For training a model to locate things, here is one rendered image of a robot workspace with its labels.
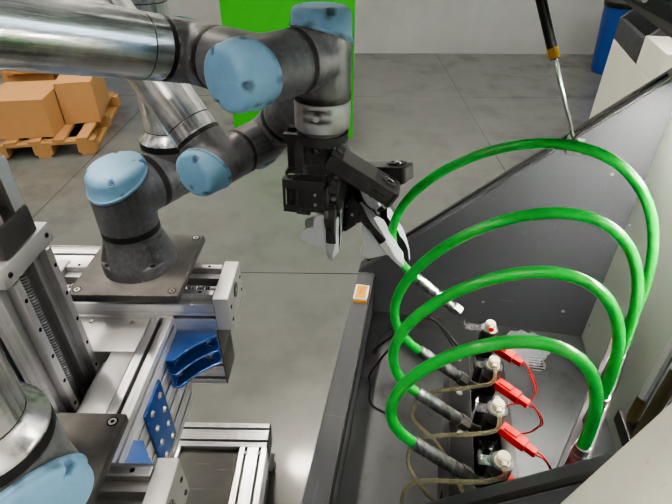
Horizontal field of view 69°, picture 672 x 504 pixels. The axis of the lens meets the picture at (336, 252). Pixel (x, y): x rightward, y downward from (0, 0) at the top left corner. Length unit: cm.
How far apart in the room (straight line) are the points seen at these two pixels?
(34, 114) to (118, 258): 358
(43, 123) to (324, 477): 409
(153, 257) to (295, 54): 62
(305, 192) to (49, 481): 44
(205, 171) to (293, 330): 171
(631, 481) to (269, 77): 48
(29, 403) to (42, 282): 41
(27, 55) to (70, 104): 422
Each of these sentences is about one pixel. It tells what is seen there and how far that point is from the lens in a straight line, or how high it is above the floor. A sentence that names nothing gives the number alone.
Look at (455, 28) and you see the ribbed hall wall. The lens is 731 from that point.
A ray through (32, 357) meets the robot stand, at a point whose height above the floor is 108.
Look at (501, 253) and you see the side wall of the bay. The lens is 114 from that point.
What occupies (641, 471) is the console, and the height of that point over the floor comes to 133.
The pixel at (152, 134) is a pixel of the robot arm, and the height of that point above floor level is 130.
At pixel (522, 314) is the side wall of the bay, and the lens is 126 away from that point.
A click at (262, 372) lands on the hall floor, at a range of 223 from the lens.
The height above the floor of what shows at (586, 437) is 118.
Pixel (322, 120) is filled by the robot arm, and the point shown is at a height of 144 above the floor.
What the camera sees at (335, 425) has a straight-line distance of 88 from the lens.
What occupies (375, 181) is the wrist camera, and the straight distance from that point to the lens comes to 69.
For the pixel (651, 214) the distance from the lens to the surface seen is 77.
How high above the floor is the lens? 167
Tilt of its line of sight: 35 degrees down
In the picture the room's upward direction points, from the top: straight up
